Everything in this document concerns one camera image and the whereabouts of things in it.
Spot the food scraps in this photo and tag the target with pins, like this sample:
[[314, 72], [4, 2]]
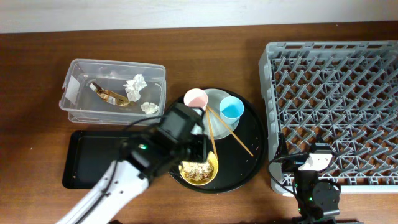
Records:
[[198, 172]]

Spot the small white tissue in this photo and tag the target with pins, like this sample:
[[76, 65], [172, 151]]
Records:
[[149, 108]]

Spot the right wooden chopstick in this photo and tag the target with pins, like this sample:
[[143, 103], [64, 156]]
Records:
[[230, 131]]

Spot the yellow bowl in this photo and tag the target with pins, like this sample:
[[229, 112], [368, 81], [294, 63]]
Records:
[[212, 159]]

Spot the left wooden chopstick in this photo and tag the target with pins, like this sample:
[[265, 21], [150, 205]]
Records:
[[211, 133]]

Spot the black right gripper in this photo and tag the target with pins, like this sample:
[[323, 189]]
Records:
[[293, 163]]

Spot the pink cup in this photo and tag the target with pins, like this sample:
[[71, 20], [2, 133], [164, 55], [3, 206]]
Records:
[[196, 98]]

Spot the large white tissue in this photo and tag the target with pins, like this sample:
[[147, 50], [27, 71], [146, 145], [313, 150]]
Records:
[[134, 86]]

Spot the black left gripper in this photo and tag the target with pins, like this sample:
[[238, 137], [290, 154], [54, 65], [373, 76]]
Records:
[[201, 149]]

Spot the blue cup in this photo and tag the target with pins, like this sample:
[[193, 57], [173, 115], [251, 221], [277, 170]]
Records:
[[231, 109]]

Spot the clear plastic waste bin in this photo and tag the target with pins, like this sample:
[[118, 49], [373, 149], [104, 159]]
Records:
[[85, 106]]

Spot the black rectangular tray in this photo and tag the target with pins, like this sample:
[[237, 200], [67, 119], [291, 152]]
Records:
[[90, 154]]

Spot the light grey plate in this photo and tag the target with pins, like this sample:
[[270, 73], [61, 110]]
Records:
[[215, 96]]

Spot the wooden chopstick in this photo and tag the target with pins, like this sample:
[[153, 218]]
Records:
[[230, 131], [211, 133]]

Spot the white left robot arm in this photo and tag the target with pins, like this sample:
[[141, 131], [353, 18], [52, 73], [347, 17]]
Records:
[[143, 156]]

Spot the grey dishwasher rack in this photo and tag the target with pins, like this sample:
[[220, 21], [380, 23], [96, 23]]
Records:
[[345, 92]]

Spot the round black serving tray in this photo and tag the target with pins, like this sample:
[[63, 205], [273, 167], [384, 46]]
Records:
[[236, 166]]

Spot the gold snack wrapper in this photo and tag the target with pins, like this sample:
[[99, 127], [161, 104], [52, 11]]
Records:
[[109, 96]]

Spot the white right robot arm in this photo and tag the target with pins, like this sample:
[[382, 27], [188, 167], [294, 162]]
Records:
[[317, 199]]

